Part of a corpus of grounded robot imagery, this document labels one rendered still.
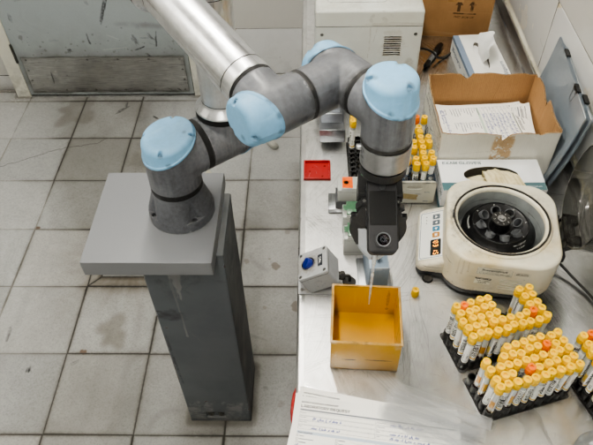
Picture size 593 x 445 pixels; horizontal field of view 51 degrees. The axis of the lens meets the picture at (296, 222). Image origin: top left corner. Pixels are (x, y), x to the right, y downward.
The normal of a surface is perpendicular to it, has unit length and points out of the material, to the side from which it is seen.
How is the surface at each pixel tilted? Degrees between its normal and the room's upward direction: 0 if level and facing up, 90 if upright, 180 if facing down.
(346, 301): 90
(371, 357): 90
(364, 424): 0
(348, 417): 0
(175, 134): 7
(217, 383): 90
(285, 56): 90
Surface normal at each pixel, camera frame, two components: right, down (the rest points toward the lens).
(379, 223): -0.03, -0.20
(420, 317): -0.02, -0.67
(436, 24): -0.14, 0.74
